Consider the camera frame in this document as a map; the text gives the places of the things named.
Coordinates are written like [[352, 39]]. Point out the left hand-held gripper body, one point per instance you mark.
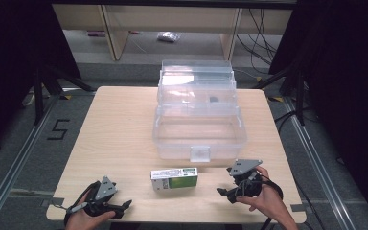
[[105, 190]]

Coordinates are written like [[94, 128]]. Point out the pink floor object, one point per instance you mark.
[[96, 33]]

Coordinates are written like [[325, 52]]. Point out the metal floor rail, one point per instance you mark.
[[16, 159], [316, 159]]

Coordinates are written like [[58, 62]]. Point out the dark curtain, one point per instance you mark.
[[348, 96], [6, 64]]

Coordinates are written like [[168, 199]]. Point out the person's left hand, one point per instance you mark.
[[86, 220]]

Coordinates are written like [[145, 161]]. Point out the white floor object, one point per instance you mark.
[[28, 99]]

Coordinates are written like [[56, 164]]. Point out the wooden shelf unit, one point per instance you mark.
[[172, 19]]

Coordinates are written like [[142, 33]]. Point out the green and white carton box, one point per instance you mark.
[[174, 179]]

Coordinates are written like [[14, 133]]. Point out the black metal stand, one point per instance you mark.
[[39, 96], [299, 96]]

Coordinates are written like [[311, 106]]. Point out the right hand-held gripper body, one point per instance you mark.
[[247, 179]]

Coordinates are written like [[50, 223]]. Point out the clear plastic storage box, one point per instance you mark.
[[199, 127]]

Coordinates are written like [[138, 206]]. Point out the person's right hand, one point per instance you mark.
[[268, 198]]

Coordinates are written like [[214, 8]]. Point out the clear plastic bag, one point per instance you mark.
[[168, 36]]

